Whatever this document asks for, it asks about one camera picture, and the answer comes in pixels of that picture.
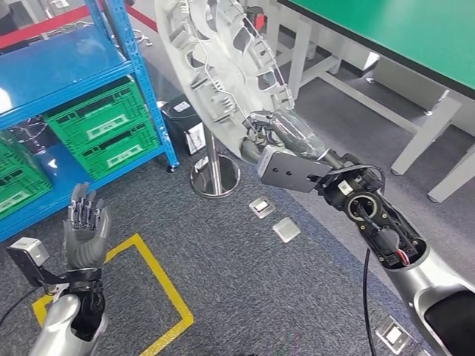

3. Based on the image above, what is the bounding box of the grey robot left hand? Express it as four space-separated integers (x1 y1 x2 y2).
62 182 113 271

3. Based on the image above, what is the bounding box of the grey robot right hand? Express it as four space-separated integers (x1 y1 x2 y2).
239 108 328 167

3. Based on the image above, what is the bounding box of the silver plastic wheel hubcap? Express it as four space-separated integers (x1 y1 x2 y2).
155 0 296 165

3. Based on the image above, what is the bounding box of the white workbench with green top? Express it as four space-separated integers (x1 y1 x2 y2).
427 142 475 203
267 0 475 178

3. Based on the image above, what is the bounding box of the blue metal shelf rack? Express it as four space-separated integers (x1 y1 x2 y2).
0 0 180 244

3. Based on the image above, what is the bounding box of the open steel floor socket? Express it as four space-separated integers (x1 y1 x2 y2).
375 314 413 356
248 195 276 220

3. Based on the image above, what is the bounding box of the closed steel floor socket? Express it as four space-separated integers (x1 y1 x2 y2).
272 217 301 244

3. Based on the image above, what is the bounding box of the yellow floor tape square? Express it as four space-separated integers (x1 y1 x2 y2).
32 233 194 356

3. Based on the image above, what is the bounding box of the black box with white label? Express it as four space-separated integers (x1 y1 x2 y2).
157 94 207 156

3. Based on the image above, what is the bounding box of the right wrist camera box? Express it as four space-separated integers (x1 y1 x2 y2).
256 145 333 194

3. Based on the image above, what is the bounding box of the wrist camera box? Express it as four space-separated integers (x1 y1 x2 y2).
256 145 333 194
5 237 66 289

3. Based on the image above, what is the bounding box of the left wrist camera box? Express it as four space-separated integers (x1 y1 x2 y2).
5 237 66 289

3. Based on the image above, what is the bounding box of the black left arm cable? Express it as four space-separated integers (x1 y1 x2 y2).
0 287 38 328

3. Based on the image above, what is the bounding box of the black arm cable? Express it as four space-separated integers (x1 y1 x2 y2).
0 287 38 328
362 248 378 356

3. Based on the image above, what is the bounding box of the chrome stanchion post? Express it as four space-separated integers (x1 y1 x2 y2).
190 122 242 199

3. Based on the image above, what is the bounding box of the tangled wire bundle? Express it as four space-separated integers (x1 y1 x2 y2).
8 115 49 143

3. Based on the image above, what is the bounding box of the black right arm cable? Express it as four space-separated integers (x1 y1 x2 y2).
362 248 378 356

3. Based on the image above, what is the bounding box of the dark stanchion post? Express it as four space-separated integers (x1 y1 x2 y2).
100 0 123 38

